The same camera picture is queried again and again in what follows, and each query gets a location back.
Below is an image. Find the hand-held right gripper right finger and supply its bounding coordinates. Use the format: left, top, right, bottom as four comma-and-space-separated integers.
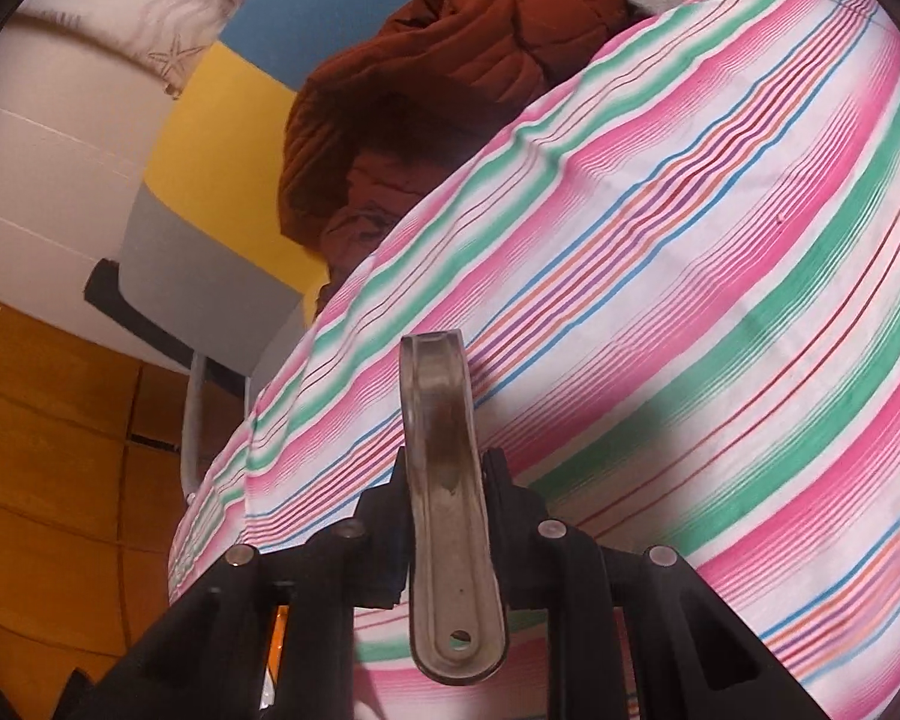
483, 448, 833, 720

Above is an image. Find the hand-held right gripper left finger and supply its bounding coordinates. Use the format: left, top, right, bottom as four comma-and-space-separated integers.
60, 446, 415, 720

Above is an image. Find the grey metal handle tool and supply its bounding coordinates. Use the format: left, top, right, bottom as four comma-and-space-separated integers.
399, 329, 510, 688

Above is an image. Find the striped tablecloth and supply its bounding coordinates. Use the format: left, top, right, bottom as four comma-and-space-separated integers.
166, 0, 900, 720

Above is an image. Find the grey yellow blue chair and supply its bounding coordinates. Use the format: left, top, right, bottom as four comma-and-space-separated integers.
84, 0, 458, 497

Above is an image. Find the red-brown quilted jacket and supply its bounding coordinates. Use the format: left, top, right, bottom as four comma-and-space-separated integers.
279, 0, 632, 310

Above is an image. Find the pale printed curtain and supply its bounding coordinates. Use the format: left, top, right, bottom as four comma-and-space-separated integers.
15, 0, 310, 100

